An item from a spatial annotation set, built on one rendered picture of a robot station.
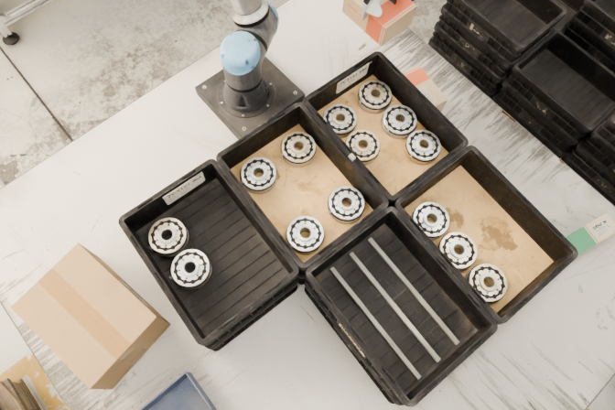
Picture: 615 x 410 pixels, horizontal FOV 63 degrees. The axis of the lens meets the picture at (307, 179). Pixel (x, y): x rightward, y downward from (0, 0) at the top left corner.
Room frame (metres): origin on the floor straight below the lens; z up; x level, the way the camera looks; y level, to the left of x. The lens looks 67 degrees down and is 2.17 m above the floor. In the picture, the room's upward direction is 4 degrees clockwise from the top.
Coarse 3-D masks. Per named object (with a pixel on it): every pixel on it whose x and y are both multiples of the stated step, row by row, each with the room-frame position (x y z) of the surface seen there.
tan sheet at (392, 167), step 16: (368, 80) 0.93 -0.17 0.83; (352, 96) 0.86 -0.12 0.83; (320, 112) 0.80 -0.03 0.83; (368, 128) 0.75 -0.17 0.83; (416, 128) 0.76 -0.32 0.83; (384, 144) 0.70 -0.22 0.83; (400, 144) 0.71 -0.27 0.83; (384, 160) 0.65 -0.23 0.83; (400, 160) 0.65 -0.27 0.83; (384, 176) 0.60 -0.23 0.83; (400, 176) 0.60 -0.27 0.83; (416, 176) 0.60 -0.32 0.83
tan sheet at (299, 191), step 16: (272, 144) 0.67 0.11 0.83; (272, 160) 0.62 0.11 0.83; (320, 160) 0.63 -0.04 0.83; (240, 176) 0.56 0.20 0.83; (256, 176) 0.57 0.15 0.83; (288, 176) 0.57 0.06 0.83; (304, 176) 0.58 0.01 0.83; (320, 176) 0.58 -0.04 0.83; (336, 176) 0.59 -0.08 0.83; (272, 192) 0.52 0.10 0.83; (288, 192) 0.52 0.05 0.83; (304, 192) 0.53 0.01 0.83; (320, 192) 0.53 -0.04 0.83; (272, 208) 0.47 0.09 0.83; (288, 208) 0.48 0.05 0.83; (304, 208) 0.48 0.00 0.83; (320, 208) 0.48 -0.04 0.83; (368, 208) 0.49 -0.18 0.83; (288, 224) 0.43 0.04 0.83; (336, 224) 0.44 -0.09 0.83; (352, 224) 0.44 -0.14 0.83; (304, 256) 0.34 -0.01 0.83
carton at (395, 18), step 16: (352, 0) 0.98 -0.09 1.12; (384, 0) 0.99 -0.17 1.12; (400, 0) 0.99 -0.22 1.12; (352, 16) 0.97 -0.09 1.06; (368, 16) 0.94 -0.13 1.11; (384, 16) 0.93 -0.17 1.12; (400, 16) 0.93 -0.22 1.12; (368, 32) 0.93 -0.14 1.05; (384, 32) 0.89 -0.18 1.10; (400, 32) 0.94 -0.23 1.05
